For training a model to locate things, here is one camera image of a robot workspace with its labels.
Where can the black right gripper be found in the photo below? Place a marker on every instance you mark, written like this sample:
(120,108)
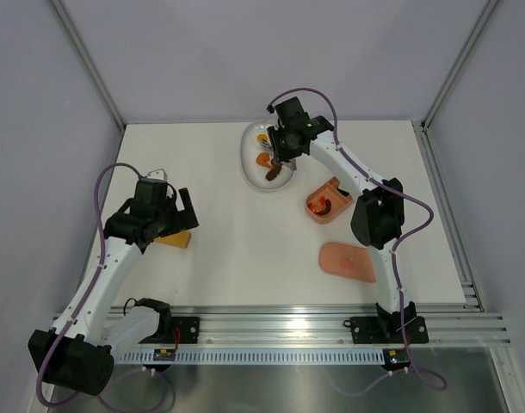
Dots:
(280,154)

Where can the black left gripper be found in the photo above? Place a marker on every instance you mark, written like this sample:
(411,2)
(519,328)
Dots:
(183,219)

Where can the orange shrimp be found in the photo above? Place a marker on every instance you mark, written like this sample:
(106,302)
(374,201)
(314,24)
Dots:
(317,206)

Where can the dark brown sea cucumber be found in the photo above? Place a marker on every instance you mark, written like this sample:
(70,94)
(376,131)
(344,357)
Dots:
(327,207)

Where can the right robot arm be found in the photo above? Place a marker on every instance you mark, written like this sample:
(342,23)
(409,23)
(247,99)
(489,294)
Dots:
(379,209)

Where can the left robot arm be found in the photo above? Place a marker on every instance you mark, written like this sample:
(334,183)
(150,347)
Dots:
(77,352)

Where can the pink lunch box lid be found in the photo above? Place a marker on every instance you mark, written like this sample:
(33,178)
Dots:
(346,261)

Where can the yellow rectangular block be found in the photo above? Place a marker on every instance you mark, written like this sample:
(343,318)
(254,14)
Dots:
(180,240)

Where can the fried egg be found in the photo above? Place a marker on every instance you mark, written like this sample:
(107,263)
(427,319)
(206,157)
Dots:
(261,138)

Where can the brown orange food piece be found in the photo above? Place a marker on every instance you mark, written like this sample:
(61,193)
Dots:
(265,160)

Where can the white oval plate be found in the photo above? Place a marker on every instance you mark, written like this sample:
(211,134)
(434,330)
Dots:
(253,173)

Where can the dark brown food piece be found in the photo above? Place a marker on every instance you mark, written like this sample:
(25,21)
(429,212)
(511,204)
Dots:
(273,173)

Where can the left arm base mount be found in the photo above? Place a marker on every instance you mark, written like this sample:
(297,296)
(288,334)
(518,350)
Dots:
(182,330)

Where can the right aluminium frame post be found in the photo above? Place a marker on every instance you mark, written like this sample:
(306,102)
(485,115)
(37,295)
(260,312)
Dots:
(461,60)

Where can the aluminium frame post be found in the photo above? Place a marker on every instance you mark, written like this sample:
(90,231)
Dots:
(79,47)
(461,60)

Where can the white slotted cable duct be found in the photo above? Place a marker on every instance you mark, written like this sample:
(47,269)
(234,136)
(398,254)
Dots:
(264,356)

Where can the left aluminium frame post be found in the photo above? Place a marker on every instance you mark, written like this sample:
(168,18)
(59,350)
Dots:
(79,47)

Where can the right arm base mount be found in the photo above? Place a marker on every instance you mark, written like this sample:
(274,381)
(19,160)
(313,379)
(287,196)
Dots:
(370,330)

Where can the right side aluminium rail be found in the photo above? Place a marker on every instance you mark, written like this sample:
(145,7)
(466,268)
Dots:
(456,244)

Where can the aluminium rail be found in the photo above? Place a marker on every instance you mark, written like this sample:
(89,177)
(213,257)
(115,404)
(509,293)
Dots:
(456,244)
(321,326)

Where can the aluminium front rail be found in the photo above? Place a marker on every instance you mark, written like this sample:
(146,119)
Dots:
(321,326)

